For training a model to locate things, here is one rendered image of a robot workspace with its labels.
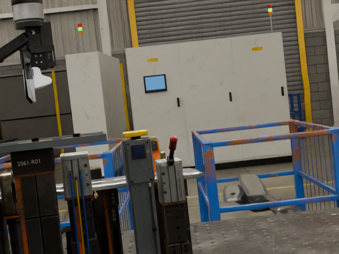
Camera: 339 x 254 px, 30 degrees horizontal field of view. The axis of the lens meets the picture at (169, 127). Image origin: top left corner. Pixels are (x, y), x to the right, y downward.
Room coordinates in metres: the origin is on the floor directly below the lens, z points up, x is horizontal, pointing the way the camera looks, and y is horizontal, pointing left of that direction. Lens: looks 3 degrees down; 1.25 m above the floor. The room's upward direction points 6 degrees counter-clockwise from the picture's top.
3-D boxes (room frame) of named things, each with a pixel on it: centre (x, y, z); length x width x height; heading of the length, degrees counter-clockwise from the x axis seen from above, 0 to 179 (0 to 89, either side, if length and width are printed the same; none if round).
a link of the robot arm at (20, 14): (1.58, 0.32, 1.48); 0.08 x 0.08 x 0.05
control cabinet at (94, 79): (10.83, 1.15, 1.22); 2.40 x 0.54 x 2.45; 177
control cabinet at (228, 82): (9.91, -0.65, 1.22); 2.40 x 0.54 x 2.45; 90
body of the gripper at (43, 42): (1.58, 0.31, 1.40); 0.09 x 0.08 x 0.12; 105
